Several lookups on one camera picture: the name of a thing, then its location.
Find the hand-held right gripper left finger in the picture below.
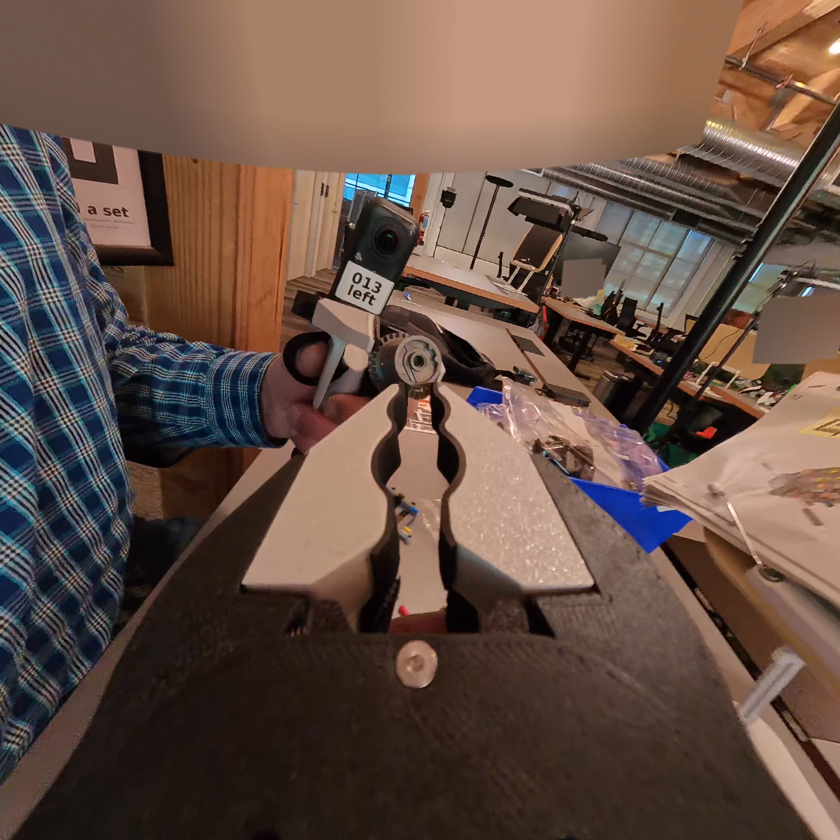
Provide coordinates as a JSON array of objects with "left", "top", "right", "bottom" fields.
[{"left": 241, "top": 383, "right": 404, "bottom": 634}]

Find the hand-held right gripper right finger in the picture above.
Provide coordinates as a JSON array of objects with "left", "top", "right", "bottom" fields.
[{"left": 432, "top": 383, "right": 596, "bottom": 634}]

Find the dark grey lego differential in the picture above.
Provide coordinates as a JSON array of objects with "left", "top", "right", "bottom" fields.
[{"left": 371, "top": 333, "right": 448, "bottom": 398}]

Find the person's left forearm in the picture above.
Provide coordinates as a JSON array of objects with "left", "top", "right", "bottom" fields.
[{"left": 108, "top": 328, "right": 284, "bottom": 468}]

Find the lego instruction booklet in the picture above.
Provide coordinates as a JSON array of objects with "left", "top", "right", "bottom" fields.
[{"left": 642, "top": 371, "right": 840, "bottom": 611}]

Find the person's left hand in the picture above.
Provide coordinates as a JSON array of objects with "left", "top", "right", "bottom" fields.
[{"left": 261, "top": 341, "right": 371, "bottom": 457}]

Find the wooden office desk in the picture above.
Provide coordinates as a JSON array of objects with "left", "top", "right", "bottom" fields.
[{"left": 402, "top": 255, "right": 547, "bottom": 317}]

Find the blue plastic bin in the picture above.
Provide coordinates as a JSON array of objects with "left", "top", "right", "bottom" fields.
[{"left": 467, "top": 386, "right": 694, "bottom": 553}]

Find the clear plastic bag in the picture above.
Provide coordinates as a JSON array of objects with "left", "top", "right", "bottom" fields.
[{"left": 478, "top": 379, "right": 665, "bottom": 490}]

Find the black floor lamp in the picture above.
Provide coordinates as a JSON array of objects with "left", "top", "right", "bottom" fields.
[{"left": 469, "top": 174, "right": 517, "bottom": 271}]

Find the black white office chair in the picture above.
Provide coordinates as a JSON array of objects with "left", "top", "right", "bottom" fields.
[{"left": 502, "top": 223, "right": 567, "bottom": 296}]

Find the grey trash can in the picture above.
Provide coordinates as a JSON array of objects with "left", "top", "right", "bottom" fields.
[{"left": 600, "top": 371, "right": 635, "bottom": 416}]

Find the large paned window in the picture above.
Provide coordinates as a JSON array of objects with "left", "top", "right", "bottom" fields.
[{"left": 591, "top": 200, "right": 718, "bottom": 298}]

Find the person in blue plaid shirt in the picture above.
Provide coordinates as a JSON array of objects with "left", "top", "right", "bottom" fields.
[{"left": 0, "top": 123, "right": 172, "bottom": 782}]

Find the black stand pole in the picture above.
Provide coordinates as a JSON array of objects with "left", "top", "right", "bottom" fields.
[{"left": 631, "top": 108, "right": 840, "bottom": 434}]

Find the black framed wall poster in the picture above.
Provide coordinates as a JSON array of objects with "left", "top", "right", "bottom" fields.
[{"left": 61, "top": 138, "right": 175, "bottom": 267}]

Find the silver air duct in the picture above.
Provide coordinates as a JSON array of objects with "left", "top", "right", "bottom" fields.
[{"left": 545, "top": 118, "right": 840, "bottom": 227}]

